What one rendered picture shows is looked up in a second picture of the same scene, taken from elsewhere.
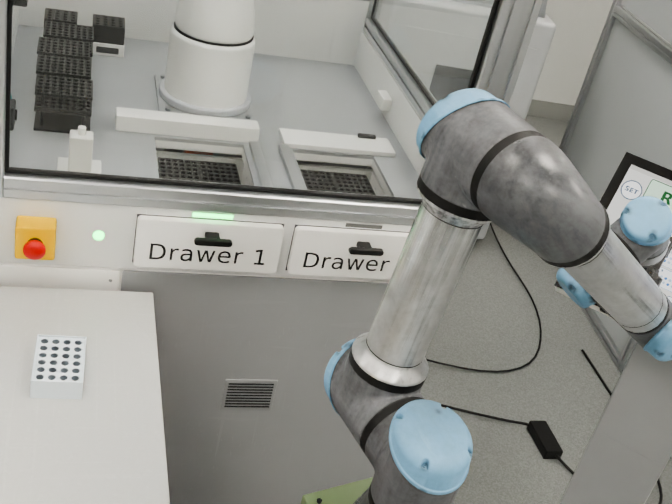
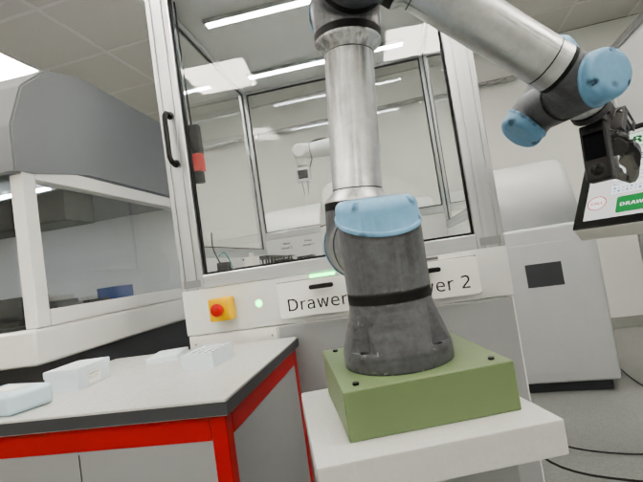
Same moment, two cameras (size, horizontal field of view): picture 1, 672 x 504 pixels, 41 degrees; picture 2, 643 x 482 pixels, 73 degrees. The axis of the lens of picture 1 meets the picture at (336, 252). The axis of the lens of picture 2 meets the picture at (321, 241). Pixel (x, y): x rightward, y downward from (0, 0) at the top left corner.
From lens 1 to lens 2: 104 cm
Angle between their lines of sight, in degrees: 44
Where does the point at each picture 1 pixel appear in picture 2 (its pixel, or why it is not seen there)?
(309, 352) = not seen: hidden behind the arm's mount
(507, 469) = not seen: outside the picture
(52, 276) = (238, 338)
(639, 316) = (538, 45)
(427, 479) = (362, 220)
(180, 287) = (316, 333)
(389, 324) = (333, 156)
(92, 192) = (250, 274)
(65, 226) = (239, 300)
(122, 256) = (276, 316)
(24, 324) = not seen: hidden behind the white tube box
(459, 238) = (346, 54)
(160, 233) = (291, 291)
